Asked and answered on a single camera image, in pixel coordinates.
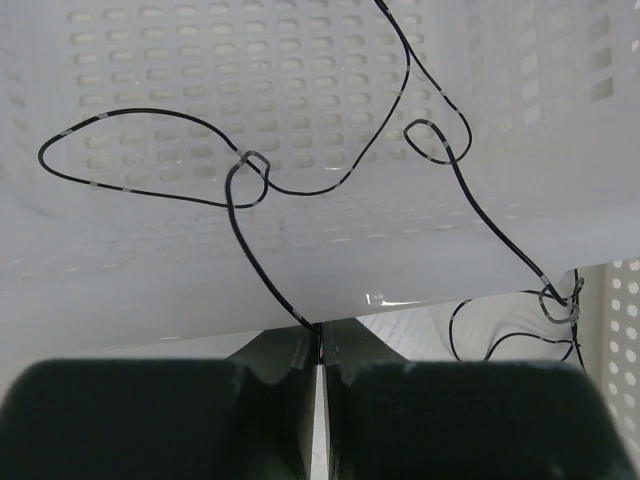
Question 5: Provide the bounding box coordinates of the oval white perforated basket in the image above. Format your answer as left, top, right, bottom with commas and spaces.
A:
602, 257, 640, 436

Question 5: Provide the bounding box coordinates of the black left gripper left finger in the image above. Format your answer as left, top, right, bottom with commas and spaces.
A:
1, 327, 319, 479

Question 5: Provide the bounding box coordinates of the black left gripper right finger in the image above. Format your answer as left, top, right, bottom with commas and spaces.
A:
322, 319, 625, 479

